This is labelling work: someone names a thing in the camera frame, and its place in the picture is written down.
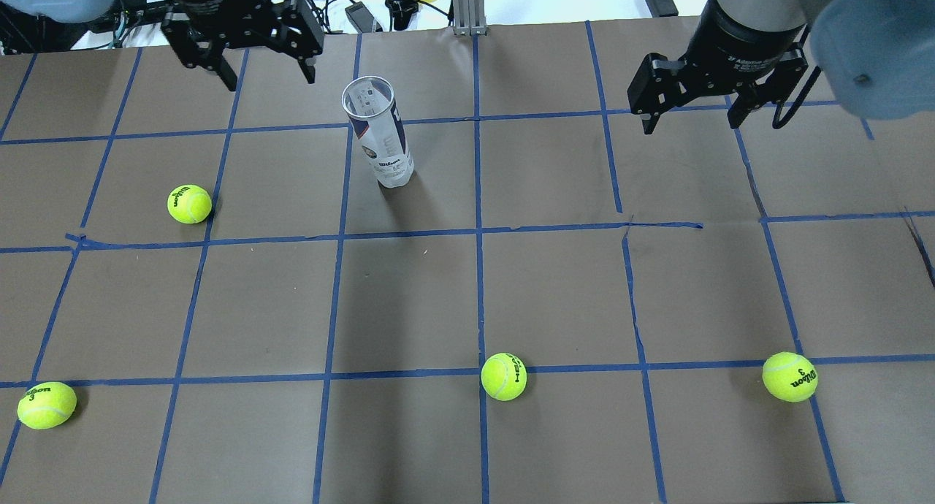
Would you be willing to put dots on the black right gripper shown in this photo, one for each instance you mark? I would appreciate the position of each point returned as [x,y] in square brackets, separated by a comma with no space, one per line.
[743,42]

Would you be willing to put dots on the clear Wilson tennis ball can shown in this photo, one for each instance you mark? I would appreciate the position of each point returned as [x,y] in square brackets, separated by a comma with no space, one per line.
[371,108]

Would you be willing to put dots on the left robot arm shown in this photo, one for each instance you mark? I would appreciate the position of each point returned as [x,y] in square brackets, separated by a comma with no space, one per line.
[72,11]

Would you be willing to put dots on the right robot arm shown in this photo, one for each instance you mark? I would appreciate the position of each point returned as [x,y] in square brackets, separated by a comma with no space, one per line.
[877,56]

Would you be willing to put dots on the tennis ball near left gripper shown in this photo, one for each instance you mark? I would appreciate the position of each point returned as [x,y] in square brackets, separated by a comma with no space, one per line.
[189,204]

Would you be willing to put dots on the tennis ball right Wilson 3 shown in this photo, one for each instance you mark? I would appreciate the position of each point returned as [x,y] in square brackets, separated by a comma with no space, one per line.
[789,377]

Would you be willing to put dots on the tennis ball centre Head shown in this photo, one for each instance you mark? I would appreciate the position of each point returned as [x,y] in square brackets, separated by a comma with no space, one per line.
[504,376]

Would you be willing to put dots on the tennis ball far left front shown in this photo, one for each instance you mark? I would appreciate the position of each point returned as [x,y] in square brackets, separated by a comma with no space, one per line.
[47,405]

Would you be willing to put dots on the aluminium frame post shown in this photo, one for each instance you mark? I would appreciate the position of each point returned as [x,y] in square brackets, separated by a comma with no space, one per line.
[469,18]

